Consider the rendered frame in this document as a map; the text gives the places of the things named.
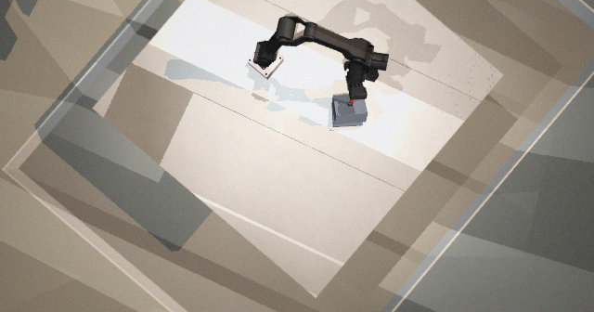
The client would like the grey sloped panel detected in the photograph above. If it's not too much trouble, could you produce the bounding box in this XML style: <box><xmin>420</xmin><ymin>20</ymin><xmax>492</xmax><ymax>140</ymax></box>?
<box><xmin>331</xmin><ymin>95</ymin><xmax>368</xmax><ymax>127</ymax></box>

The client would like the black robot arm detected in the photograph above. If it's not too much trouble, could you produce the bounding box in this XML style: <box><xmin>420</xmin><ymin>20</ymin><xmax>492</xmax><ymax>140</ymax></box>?
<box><xmin>253</xmin><ymin>16</ymin><xmax>389</xmax><ymax>83</ymax></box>

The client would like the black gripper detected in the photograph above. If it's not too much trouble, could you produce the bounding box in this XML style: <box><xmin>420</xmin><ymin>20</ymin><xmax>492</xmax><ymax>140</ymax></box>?
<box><xmin>343</xmin><ymin>61</ymin><xmax>368</xmax><ymax>100</ymax></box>

